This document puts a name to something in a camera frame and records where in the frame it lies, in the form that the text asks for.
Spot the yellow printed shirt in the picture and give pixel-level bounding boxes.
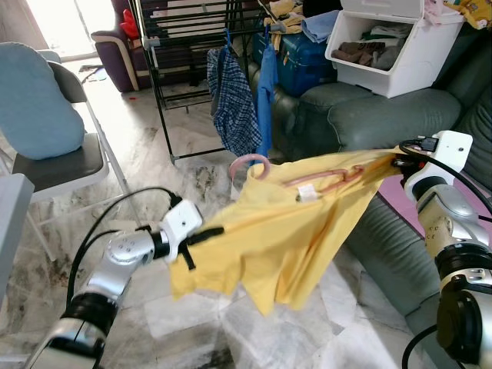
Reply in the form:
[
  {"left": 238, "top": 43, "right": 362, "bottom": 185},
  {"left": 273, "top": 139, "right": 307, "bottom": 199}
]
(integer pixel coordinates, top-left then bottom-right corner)
[{"left": 168, "top": 148, "right": 412, "bottom": 317}]

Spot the pink mat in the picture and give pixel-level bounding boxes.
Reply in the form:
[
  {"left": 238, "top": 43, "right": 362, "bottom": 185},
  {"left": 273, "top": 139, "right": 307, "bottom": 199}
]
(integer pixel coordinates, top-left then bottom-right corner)
[{"left": 375, "top": 171, "right": 492, "bottom": 251}]

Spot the dark green leather sofa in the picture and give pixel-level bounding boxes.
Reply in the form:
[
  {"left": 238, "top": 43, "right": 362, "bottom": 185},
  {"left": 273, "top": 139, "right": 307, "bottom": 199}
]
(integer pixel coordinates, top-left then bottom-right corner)
[{"left": 269, "top": 46, "right": 492, "bottom": 369}]

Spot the white storage bin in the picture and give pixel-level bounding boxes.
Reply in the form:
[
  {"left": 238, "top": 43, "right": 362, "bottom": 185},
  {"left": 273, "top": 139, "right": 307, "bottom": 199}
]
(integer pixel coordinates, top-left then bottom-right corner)
[{"left": 324, "top": 0, "right": 467, "bottom": 99}]

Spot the brown folded cloth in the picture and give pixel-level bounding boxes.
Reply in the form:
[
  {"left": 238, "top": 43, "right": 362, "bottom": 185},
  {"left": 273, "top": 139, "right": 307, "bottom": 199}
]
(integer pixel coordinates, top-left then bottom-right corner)
[{"left": 334, "top": 42, "right": 383, "bottom": 66}]

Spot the blue plaid shirt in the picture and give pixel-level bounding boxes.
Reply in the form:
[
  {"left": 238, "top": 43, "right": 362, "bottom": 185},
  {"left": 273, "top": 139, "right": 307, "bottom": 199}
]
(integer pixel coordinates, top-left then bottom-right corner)
[{"left": 205, "top": 44, "right": 263, "bottom": 159}]

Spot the plain blue shirt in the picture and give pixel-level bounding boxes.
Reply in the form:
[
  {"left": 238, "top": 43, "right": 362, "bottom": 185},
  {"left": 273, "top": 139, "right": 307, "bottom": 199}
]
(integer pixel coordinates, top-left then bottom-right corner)
[{"left": 256, "top": 42, "right": 280, "bottom": 158}]

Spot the pink cloth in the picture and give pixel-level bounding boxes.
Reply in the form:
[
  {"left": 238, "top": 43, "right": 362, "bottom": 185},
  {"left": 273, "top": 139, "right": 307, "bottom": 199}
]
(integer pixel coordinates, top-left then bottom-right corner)
[{"left": 425, "top": 0, "right": 454, "bottom": 24}]

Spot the grey white folding chair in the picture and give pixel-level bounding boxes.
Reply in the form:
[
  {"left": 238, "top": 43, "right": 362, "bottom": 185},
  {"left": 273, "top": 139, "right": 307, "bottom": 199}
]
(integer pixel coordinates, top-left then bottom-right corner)
[{"left": 0, "top": 60, "right": 130, "bottom": 207}]

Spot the yellow printed bag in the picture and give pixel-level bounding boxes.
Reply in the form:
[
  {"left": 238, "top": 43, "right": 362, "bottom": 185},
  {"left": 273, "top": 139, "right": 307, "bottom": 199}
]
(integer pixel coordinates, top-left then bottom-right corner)
[{"left": 442, "top": 0, "right": 492, "bottom": 30}]

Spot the light blue folded cloth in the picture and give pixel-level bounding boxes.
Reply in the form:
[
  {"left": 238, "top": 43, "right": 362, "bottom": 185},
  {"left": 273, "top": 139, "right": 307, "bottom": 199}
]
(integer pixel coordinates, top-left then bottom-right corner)
[{"left": 301, "top": 9, "right": 343, "bottom": 45}]

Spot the black metal drying rack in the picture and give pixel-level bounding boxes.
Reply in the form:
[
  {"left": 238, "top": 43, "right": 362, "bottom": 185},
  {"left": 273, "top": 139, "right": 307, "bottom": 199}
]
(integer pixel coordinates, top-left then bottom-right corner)
[{"left": 127, "top": 0, "right": 308, "bottom": 164}]

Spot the large pale blue folding table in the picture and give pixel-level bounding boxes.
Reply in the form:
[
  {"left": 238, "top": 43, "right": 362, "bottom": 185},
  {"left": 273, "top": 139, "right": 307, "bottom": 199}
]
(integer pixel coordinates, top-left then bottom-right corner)
[{"left": 0, "top": 173, "right": 35, "bottom": 304}]

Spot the purple armchair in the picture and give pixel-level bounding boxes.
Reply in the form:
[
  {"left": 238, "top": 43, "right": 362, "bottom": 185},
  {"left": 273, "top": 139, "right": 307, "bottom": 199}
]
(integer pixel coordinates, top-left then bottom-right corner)
[{"left": 91, "top": 0, "right": 156, "bottom": 93}]

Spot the yellow cloth pile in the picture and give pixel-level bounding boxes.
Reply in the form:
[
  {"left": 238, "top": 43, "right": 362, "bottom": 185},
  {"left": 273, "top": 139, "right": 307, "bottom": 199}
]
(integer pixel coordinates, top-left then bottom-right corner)
[{"left": 265, "top": 0, "right": 304, "bottom": 32}]

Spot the light blue cushion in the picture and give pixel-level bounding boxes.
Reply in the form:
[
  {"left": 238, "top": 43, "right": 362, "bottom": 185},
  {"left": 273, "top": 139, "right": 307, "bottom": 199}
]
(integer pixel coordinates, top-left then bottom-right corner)
[{"left": 0, "top": 42, "right": 87, "bottom": 161}]

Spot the red cushion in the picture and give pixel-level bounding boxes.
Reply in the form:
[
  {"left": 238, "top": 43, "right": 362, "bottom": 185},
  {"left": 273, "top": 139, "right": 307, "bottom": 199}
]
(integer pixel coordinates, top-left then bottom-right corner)
[{"left": 119, "top": 8, "right": 141, "bottom": 39}]

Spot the bright glass door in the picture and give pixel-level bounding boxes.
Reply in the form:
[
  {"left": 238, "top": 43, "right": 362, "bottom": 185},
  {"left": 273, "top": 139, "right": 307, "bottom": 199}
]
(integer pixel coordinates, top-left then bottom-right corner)
[{"left": 27, "top": 0, "right": 105, "bottom": 61}]

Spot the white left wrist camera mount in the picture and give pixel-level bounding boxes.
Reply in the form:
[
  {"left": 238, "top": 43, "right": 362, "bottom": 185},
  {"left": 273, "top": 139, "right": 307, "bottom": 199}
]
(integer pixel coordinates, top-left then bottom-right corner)
[{"left": 160, "top": 200, "right": 204, "bottom": 261}]

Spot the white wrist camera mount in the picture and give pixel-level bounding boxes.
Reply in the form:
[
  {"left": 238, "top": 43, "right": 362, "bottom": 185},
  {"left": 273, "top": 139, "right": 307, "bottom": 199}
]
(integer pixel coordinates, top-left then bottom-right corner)
[
  {"left": 419, "top": 131, "right": 474, "bottom": 181},
  {"left": 160, "top": 200, "right": 204, "bottom": 261}
]

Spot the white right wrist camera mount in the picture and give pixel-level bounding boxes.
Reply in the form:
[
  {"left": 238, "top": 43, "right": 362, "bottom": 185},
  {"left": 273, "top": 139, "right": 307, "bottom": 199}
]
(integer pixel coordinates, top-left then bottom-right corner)
[{"left": 419, "top": 131, "right": 474, "bottom": 181}]

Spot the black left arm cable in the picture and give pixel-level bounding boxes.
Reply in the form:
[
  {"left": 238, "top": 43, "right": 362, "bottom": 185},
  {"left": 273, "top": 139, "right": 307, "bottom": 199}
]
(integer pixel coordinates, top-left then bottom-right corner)
[{"left": 65, "top": 187, "right": 184, "bottom": 304}]

